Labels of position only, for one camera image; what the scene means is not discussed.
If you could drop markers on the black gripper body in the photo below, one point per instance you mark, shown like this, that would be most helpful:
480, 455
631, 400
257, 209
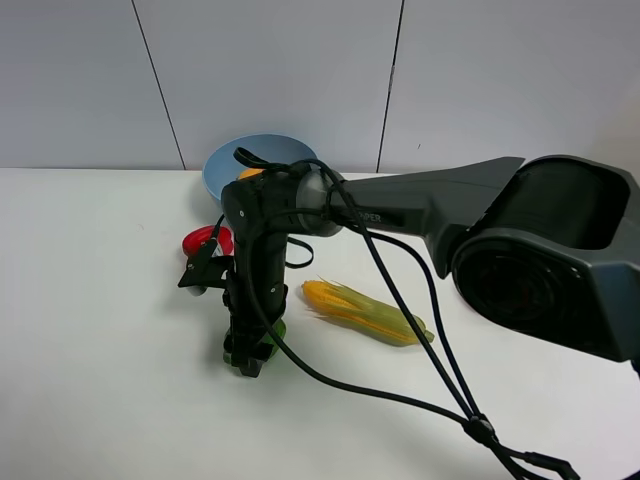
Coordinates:
259, 243

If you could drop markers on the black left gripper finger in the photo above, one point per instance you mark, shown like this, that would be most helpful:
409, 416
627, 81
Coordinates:
236, 346

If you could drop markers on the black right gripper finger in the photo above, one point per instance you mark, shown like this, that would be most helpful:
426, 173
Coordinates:
256, 348

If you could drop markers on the green lime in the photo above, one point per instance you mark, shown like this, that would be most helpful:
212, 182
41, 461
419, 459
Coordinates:
278, 328

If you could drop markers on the yellow orange mango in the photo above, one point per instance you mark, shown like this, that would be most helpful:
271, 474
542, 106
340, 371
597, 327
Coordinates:
249, 173

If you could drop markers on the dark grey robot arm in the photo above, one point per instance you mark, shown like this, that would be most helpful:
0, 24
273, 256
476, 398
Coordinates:
549, 248

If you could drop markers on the blue plastic bowl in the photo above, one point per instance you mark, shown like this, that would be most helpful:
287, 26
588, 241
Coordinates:
221, 168

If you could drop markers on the red bell pepper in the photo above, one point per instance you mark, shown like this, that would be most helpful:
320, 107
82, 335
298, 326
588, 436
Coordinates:
197, 239

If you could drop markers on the yellow corn with green husk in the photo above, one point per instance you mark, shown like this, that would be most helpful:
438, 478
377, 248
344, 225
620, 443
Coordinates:
348, 308

